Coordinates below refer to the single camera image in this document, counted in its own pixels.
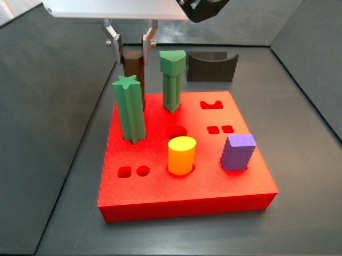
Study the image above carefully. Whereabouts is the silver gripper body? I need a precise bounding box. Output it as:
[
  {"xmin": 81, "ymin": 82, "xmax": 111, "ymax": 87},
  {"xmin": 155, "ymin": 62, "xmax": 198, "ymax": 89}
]
[{"xmin": 43, "ymin": 0, "xmax": 187, "ymax": 20}]

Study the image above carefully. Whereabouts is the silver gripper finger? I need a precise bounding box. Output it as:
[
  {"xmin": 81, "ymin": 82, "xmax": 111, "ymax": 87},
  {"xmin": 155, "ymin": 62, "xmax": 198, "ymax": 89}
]
[
  {"xmin": 104, "ymin": 19, "xmax": 122, "ymax": 63},
  {"xmin": 142, "ymin": 20, "xmax": 158, "ymax": 64}
]

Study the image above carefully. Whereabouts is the red peg board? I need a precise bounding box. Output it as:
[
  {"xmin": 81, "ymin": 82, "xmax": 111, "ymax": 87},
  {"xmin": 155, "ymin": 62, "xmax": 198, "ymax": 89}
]
[{"xmin": 97, "ymin": 91, "xmax": 278, "ymax": 222}]

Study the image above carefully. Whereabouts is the green triangular peg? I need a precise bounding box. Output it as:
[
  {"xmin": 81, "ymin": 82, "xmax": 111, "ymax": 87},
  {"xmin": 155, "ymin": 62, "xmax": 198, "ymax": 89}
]
[{"xmin": 159, "ymin": 50, "xmax": 186, "ymax": 113}]

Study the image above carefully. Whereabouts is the black curved holder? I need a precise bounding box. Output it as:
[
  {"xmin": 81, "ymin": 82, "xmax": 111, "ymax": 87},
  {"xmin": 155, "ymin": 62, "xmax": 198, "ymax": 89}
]
[{"xmin": 187, "ymin": 51, "xmax": 239, "ymax": 82}]

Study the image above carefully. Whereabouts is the green star peg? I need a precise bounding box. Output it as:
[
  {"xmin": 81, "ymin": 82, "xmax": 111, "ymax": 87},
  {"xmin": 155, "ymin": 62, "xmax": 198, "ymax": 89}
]
[{"xmin": 112, "ymin": 75, "xmax": 146, "ymax": 144}]

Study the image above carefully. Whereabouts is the yellow cylinder peg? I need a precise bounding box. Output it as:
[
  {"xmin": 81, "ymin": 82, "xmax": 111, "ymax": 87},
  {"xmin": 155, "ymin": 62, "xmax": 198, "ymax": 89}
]
[{"xmin": 168, "ymin": 136, "xmax": 196, "ymax": 176}]

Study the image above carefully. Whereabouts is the purple square peg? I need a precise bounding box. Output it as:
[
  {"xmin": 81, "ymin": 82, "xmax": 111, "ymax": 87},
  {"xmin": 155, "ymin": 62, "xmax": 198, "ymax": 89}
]
[{"xmin": 220, "ymin": 134, "xmax": 256, "ymax": 171}]

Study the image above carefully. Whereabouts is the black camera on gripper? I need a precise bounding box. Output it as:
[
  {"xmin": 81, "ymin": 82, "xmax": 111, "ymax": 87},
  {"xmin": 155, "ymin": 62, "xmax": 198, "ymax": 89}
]
[{"xmin": 176, "ymin": 0, "xmax": 230, "ymax": 23}]

